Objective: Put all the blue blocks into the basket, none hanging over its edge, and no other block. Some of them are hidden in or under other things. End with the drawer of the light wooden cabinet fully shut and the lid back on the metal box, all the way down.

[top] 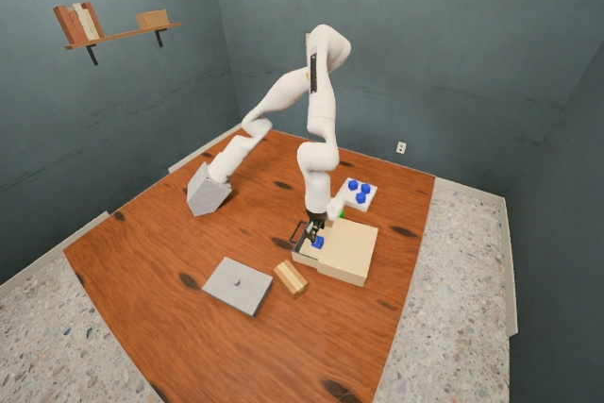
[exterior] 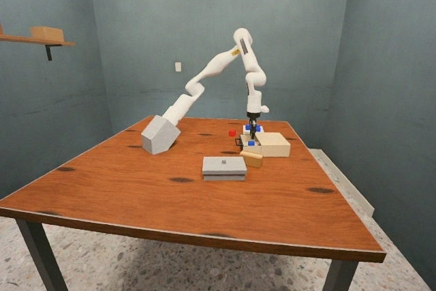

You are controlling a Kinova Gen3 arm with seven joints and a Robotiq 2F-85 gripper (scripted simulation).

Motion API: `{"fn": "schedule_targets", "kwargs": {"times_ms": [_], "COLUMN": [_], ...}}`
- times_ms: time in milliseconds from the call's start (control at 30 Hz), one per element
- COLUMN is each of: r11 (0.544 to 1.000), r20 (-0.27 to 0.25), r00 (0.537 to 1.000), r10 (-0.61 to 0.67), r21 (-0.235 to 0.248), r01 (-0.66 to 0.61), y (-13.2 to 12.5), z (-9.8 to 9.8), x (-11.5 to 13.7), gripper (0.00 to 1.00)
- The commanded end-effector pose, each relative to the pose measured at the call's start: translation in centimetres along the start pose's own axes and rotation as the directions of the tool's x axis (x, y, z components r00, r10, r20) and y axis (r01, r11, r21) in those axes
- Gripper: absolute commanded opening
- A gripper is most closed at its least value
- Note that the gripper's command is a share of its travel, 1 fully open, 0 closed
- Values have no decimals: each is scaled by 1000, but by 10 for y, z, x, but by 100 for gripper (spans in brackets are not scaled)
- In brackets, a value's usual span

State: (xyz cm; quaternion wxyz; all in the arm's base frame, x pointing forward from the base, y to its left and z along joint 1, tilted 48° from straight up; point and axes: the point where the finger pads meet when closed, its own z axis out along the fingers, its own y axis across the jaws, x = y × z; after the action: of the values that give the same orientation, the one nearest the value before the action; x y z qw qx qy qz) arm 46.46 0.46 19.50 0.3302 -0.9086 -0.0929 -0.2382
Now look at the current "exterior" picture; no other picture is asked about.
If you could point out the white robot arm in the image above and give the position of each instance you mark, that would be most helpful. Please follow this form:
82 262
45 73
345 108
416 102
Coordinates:
176 112

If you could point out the grey square sheet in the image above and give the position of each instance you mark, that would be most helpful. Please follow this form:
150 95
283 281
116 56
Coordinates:
224 165

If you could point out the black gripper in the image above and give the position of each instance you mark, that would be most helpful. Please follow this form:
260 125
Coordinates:
253 123

